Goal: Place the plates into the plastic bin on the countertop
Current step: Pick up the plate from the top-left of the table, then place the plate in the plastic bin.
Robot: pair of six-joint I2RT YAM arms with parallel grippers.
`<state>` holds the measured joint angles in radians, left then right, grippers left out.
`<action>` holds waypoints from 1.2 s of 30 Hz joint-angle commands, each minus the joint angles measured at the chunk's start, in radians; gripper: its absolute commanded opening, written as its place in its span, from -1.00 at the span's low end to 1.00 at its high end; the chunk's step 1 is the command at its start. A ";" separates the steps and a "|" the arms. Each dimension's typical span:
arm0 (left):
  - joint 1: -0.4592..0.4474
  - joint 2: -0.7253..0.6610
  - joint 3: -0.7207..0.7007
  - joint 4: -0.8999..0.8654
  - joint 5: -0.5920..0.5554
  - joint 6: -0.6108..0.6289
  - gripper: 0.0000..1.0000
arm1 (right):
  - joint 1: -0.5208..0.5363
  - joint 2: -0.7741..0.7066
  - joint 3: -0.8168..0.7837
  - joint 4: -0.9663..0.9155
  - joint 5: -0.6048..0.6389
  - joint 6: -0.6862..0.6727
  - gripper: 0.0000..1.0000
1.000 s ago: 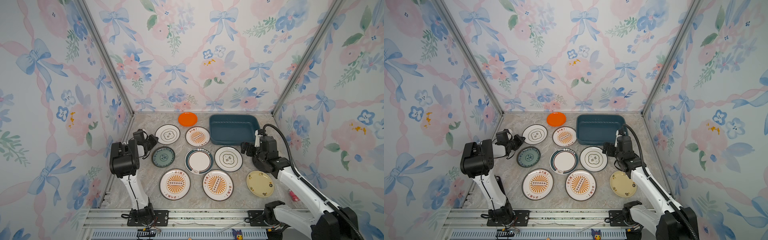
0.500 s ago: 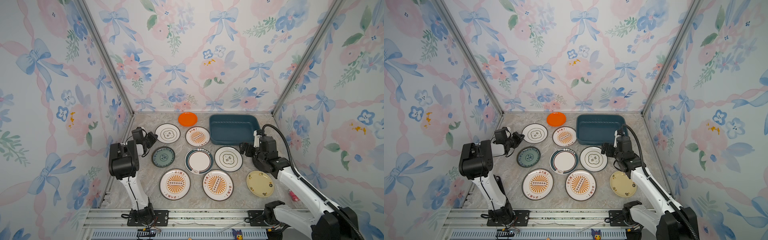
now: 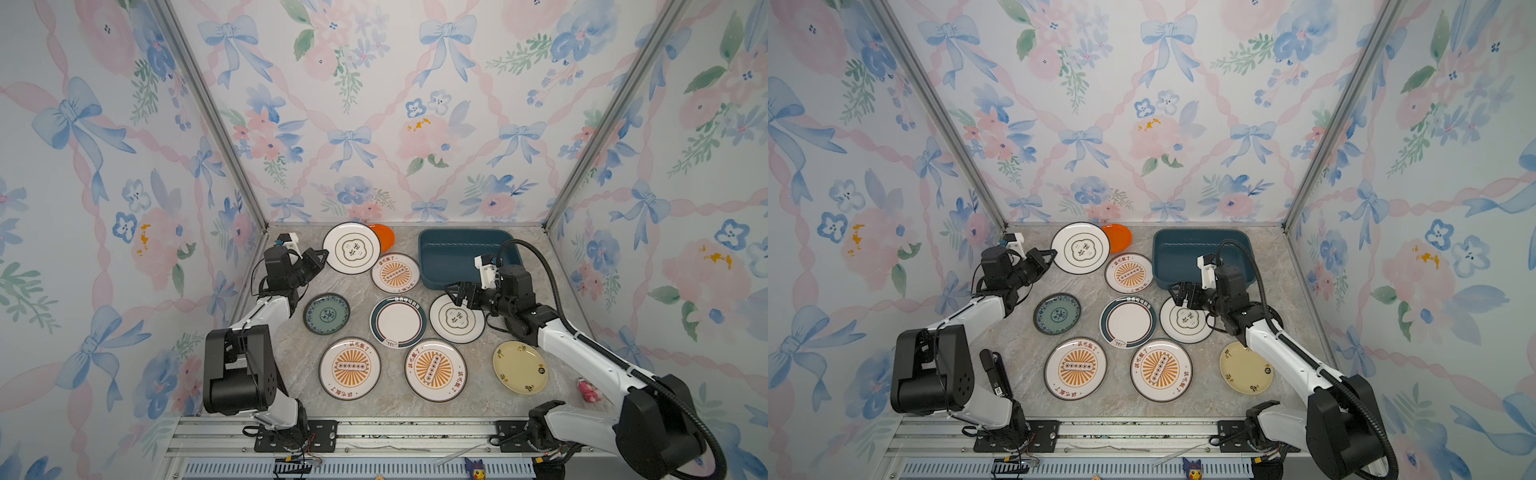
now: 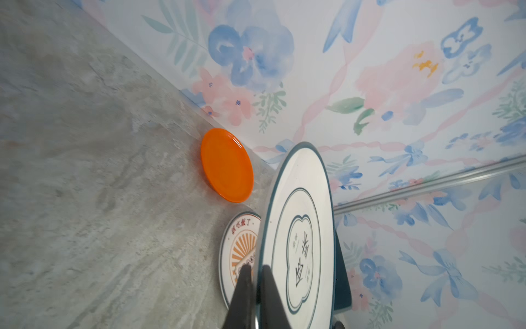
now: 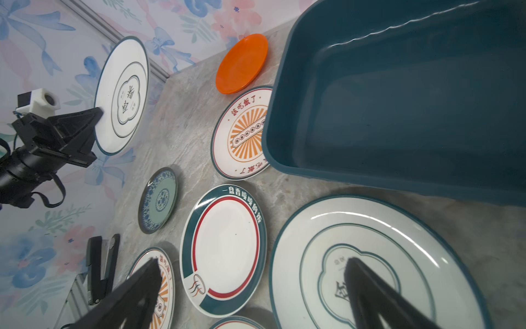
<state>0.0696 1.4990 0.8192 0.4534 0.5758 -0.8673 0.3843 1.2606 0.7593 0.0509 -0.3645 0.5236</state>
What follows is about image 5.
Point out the white plate green red rim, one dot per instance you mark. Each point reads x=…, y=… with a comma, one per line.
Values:
x=223, y=251

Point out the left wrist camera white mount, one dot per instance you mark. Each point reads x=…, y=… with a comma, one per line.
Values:
x=39, y=102

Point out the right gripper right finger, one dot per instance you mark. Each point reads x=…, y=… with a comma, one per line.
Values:
x=373, y=301

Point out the teal plastic bin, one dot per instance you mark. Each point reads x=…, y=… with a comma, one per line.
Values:
x=420, y=96

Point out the black stapler-like tool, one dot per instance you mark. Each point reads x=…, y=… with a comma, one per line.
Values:
x=101, y=272

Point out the small green patterned plate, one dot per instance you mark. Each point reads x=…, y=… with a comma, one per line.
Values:
x=158, y=200

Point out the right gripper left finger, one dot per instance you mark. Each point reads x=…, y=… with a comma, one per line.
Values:
x=131, y=305

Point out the orange sunburst plate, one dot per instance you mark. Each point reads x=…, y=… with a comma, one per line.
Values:
x=164, y=309
x=236, y=146
x=236, y=322

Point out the white flower-outline plate centre right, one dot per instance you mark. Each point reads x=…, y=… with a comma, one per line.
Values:
x=306, y=278

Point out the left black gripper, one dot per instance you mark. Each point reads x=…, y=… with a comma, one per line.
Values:
x=68, y=138

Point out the orange sunburst plate bottom centre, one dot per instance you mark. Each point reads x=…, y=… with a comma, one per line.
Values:
x=236, y=322

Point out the orange sunburst plate bottom left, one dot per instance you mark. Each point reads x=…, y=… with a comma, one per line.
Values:
x=164, y=309

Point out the white plate green flower outline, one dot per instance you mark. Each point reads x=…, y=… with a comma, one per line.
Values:
x=122, y=94

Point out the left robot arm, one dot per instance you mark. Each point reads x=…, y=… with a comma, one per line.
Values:
x=22, y=172

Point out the orange plastic plate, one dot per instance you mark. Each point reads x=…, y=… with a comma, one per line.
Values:
x=242, y=64

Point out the orange sunburst plate top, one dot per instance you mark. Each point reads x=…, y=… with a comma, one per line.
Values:
x=236, y=146

